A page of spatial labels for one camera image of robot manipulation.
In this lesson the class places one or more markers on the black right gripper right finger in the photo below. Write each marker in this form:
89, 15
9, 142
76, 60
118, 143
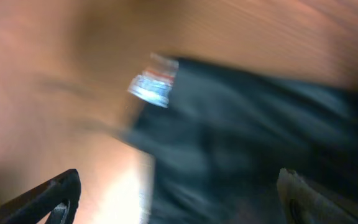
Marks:
305, 201

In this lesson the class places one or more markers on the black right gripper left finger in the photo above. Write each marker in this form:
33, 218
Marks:
57, 199

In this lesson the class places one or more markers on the black patterned sports jersey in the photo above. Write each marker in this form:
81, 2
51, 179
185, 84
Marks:
220, 136

